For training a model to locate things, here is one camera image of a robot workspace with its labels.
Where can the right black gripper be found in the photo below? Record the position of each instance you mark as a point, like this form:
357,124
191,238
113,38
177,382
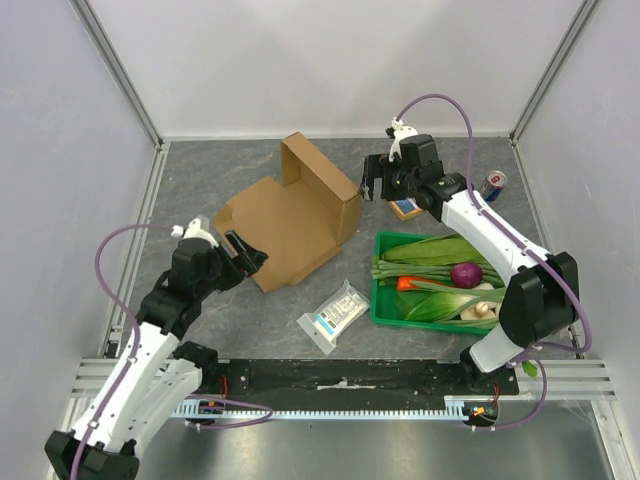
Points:
381,171

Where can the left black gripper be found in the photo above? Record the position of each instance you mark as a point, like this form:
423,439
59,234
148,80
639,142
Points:
251,260

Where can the brown cardboard box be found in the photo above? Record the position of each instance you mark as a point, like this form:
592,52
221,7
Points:
300,221

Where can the white plastic packet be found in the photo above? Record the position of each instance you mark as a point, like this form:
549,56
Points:
336,314

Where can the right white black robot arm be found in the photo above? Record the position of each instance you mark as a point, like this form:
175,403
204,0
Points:
542,289

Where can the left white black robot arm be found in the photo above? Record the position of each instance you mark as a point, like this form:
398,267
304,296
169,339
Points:
158,369

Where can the orange blue rectangular box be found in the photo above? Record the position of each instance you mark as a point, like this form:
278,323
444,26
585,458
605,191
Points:
405,209

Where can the orange carrot piece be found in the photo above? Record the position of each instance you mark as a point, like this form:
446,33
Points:
407,283

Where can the green bean bundle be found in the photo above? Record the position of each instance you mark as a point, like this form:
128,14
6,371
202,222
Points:
382,269

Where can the green plastic tray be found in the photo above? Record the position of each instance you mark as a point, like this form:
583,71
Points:
395,312

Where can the blue silver drink can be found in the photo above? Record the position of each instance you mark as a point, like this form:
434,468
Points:
493,185

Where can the leafy green vegetable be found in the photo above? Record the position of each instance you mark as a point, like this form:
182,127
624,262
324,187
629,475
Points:
430,305

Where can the purple onion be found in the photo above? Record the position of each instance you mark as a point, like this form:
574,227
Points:
466,275

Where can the beige mushroom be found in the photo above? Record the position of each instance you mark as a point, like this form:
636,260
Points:
482,303

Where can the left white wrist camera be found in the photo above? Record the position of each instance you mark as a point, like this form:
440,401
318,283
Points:
198,228

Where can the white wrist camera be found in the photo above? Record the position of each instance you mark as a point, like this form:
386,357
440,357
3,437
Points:
398,131
198,228

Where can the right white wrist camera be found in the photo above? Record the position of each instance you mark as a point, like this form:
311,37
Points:
398,131

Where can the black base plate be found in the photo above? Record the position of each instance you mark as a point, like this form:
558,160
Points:
237,377

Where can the grey slotted cable duct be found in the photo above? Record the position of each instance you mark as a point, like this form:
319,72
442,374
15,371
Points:
453,409

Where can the aluminium front rail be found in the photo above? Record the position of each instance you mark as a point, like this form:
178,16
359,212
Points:
567,379

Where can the right aluminium frame post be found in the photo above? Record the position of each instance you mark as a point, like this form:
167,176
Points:
561,54

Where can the aluminium frame post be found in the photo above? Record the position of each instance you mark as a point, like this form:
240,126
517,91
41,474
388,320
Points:
561,54
107,51

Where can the left aluminium frame post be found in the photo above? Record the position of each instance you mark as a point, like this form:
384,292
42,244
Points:
107,51

